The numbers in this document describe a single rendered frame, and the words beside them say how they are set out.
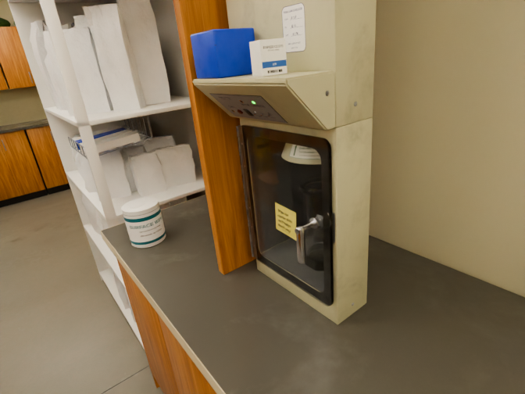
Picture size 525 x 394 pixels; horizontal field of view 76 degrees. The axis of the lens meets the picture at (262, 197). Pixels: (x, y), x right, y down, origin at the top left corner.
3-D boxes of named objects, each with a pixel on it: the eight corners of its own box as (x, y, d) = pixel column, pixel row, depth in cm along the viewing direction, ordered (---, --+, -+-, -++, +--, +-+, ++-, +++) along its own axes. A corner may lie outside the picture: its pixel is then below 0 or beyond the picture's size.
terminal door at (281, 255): (256, 256, 102) (240, 123, 86) (333, 308, 79) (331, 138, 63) (254, 258, 101) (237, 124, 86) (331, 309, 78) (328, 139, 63)
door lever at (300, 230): (319, 257, 76) (312, 252, 78) (319, 219, 72) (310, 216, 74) (302, 266, 73) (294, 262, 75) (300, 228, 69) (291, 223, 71)
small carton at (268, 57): (276, 73, 67) (273, 40, 64) (287, 73, 62) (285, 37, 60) (252, 76, 65) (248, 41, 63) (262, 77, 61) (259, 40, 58)
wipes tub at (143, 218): (158, 227, 137) (150, 193, 132) (172, 238, 128) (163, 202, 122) (126, 239, 130) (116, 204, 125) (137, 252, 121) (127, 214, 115)
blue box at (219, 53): (233, 73, 81) (228, 32, 78) (258, 73, 74) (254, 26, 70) (196, 78, 76) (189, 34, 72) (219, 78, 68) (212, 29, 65)
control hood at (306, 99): (238, 115, 86) (233, 73, 83) (337, 128, 62) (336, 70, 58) (198, 123, 80) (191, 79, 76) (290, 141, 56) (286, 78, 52)
